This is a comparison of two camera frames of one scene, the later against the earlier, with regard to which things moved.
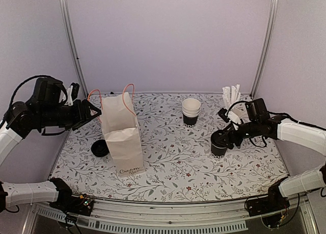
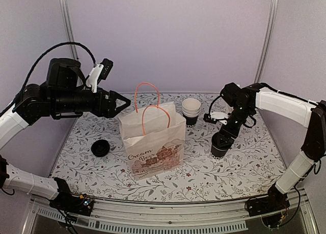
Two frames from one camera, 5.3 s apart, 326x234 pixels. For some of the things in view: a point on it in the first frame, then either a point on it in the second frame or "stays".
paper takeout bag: [119, 127] → [155, 134]
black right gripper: [230, 141] → [231, 132]
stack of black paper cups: [191, 108] stays
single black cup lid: [217, 140] stays
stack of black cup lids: [99, 148] stays
